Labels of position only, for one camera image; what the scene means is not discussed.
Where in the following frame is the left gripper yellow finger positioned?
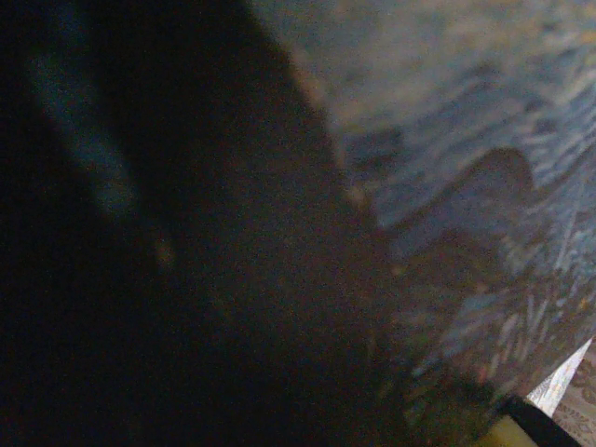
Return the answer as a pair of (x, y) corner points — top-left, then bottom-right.
(481, 415), (533, 447)

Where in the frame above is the starry night mouse pad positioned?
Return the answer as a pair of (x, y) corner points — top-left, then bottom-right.
(0, 0), (596, 447)

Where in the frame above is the floral patterned tablecloth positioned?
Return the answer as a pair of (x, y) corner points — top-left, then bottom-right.
(525, 337), (595, 419)

